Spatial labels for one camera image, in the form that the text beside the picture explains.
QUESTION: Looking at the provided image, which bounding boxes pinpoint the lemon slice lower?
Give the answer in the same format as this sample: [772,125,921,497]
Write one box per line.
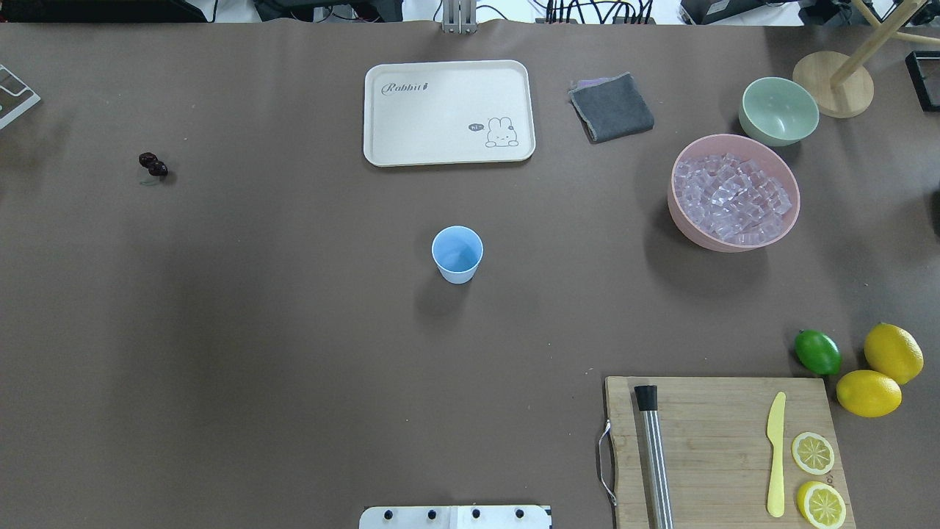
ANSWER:
[797,481,848,528]

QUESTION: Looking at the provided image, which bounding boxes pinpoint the aluminium camera post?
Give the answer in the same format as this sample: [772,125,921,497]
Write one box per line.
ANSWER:
[441,0,477,35]

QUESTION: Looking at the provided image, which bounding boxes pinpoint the steel muddler black tip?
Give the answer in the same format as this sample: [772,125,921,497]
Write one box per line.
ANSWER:
[634,384,675,528]

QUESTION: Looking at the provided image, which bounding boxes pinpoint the yellow lemon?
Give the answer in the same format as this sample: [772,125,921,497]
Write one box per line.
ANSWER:
[864,323,925,385]
[836,370,903,418]

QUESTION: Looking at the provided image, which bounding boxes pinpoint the light blue plastic cup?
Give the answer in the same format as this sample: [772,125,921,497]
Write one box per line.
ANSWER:
[432,226,484,284]

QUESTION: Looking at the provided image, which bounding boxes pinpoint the dark red cherries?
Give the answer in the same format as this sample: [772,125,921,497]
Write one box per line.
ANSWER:
[138,153,169,181]

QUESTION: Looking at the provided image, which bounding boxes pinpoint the green lime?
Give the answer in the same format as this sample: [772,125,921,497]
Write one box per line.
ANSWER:
[795,329,842,375]

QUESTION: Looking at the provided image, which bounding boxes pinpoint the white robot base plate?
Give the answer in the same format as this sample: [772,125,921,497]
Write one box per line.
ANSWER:
[358,505,553,528]

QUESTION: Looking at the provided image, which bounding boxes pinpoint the wooden cup rack stand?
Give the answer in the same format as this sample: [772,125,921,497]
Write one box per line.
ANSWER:
[792,1,938,118]

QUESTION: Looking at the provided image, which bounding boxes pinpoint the cream rabbit serving tray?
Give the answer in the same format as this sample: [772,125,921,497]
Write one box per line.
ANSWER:
[363,60,537,168]

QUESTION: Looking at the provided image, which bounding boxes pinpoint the bamboo cutting board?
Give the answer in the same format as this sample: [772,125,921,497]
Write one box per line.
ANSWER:
[604,376,839,528]

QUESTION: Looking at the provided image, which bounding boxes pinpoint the black frame tray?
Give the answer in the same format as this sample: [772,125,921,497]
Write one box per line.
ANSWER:
[904,50,939,112]

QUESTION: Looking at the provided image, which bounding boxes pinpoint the white wire rack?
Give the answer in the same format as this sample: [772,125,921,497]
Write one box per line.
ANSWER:
[0,65,42,129]

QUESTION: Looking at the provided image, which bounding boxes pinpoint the yellow plastic knife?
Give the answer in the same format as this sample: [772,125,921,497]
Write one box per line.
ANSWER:
[766,392,787,518]

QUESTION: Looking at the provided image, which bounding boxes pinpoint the yellow lemon lower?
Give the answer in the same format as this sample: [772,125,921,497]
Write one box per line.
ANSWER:
[836,370,903,418]

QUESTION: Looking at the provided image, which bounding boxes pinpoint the lemon slice upper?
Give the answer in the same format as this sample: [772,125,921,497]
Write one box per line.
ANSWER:
[790,431,836,475]

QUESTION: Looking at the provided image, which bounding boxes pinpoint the grey folded cloth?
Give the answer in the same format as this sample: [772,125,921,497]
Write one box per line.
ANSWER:
[568,71,655,143]

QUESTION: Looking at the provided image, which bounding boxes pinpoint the yellow lemon upper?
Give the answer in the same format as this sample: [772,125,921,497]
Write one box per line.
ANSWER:
[864,323,925,385]

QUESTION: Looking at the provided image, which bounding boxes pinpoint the pink bowl of ice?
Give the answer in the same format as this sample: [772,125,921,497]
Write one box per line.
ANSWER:
[667,134,801,253]

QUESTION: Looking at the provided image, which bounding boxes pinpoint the mint green bowl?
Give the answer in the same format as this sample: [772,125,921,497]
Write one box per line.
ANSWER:
[738,77,820,147]

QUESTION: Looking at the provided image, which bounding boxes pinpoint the lemon slice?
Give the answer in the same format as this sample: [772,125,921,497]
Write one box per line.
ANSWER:
[790,431,836,475]
[797,481,848,528]

